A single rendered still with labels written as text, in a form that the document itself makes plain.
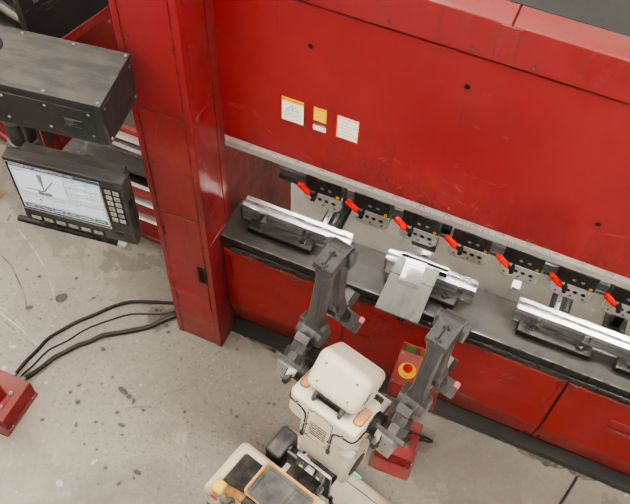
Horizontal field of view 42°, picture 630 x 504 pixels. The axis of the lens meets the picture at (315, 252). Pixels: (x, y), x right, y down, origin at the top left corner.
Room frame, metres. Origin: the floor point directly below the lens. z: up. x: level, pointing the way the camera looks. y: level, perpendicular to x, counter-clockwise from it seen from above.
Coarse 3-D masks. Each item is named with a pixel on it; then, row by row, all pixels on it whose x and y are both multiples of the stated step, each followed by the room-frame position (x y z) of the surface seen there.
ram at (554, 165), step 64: (256, 0) 2.11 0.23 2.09; (256, 64) 2.12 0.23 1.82; (320, 64) 2.03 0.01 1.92; (384, 64) 1.95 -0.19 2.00; (448, 64) 1.88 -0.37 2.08; (256, 128) 2.12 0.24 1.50; (384, 128) 1.94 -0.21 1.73; (448, 128) 1.87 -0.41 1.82; (512, 128) 1.80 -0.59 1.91; (576, 128) 1.73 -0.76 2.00; (448, 192) 1.85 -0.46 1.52; (512, 192) 1.77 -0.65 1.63; (576, 192) 1.70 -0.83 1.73; (576, 256) 1.67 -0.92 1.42
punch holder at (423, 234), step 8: (408, 216) 1.89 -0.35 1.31; (416, 216) 1.88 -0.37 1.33; (424, 216) 1.87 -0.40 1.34; (408, 224) 1.89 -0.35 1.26; (416, 224) 1.88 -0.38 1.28; (424, 224) 1.87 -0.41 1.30; (432, 224) 1.86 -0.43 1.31; (440, 224) 1.84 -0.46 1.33; (400, 232) 1.89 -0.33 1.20; (416, 232) 1.87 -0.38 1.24; (424, 232) 1.86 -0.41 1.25; (432, 232) 1.85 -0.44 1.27; (440, 232) 1.91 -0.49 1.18; (416, 240) 1.87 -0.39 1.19; (424, 240) 1.86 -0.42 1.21; (432, 240) 1.85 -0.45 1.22
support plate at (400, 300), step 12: (396, 264) 1.88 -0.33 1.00; (396, 276) 1.82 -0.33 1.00; (432, 276) 1.83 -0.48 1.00; (384, 288) 1.76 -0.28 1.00; (396, 288) 1.76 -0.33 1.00; (408, 288) 1.76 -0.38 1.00; (420, 288) 1.77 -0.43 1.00; (432, 288) 1.77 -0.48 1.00; (384, 300) 1.70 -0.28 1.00; (396, 300) 1.71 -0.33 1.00; (408, 300) 1.71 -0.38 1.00; (420, 300) 1.71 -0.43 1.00; (396, 312) 1.65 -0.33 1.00; (408, 312) 1.65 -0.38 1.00; (420, 312) 1.66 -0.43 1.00
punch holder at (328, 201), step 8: (312, 176) 2.03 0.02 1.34; (312, 184) 2.03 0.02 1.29; (320, 184) 2.02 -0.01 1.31; (328, 184) 2.01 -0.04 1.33; (312, 192) 2.03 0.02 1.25; (320, 192) 2.02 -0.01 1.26; (328, 192) 2.01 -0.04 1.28; (336, 192) 2.00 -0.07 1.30; (344, 192) 2.02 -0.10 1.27; (320, 200) 2.02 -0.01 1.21; (328, 200) 2.00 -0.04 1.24; (336, 200) 1.99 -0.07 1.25; (344, 200) 2.04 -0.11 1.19; (328, 208) 2.00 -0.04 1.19; (336, 208) 1.99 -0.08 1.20
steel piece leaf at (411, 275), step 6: (408, 264) 1.88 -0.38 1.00; (402, 270) 1.85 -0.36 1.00; (408, 270) 1.85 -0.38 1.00; (414, 270) 1.85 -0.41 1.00; (420, 270) 1.85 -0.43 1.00; (402, 276) 1.82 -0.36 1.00; (408, 276) 1.82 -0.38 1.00; (414, 276) 1.82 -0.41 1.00; (420, 276) 1.82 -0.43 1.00; (402, 282) 1.79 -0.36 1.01; (408, 282) 1.78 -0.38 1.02; (414, 282) 1.79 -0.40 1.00
